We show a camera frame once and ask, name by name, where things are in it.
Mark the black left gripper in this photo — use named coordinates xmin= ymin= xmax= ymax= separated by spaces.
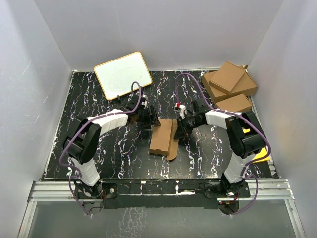
xmin=136 ymin=105 xmax=160 ymax=129

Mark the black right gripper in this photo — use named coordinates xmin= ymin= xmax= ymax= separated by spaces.
xmin=174 ymin=114 xmax=203 ymax=139

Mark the cardboard box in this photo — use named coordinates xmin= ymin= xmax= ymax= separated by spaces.
xmin=209 ymin=61 xmax=245 ymax=94
xmin=215 ymin=94 xmax=252 ymax=113
xmin=202 ymin=66 xmax=257 ymax=103
xmin=149 ymin=119 xmax=179 ymax=161

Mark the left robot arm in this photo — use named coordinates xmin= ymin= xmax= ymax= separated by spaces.
xmin=62 ymin=95 xmax=161 ymax=198

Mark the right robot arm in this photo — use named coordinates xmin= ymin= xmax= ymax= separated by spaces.
xmin=174 ymin=99 xmax=265 ymax=197

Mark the yellow booklet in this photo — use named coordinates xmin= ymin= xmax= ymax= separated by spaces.
xmin=242 ymin=126 xmax=270 ymax=163

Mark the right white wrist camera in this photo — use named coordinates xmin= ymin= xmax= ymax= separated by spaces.
xmin=174 ymin=103 xmax=187 ymax=119

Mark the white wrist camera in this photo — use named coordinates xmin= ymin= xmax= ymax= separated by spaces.
xmin=138 ymin=94 xmax=148 ymax=109
xmin=174 ymin=103 xmax=187 ymax=119

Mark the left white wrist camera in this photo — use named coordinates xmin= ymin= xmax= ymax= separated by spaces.
xmin=138 ymin=94 xmax=148 ymax=109

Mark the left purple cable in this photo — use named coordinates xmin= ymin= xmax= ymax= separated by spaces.
xmin=60 ymin=81 xmax=143 ymax=216

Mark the purple cable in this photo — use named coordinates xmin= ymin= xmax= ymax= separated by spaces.
xmin=174 ymin=73 xmax=272 ymax=216
xmin=60 ymin=81 xmax=143 ymax=216

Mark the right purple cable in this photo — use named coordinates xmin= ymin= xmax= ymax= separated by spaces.
xmin=174 ymin=73 xmax=272 ymax=216

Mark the whiteboard with orange frame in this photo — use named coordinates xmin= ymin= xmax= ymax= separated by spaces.
xmin=94 ymin=52 xmax=153 ymax=101

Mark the black base frame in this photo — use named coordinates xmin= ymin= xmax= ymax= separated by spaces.
xmin=100 ymin=178 xmax=251 ymax=210

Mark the aluminium rail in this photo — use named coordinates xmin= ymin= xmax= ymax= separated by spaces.
xmin=28 ymin=179 xmax=294 ymax=201

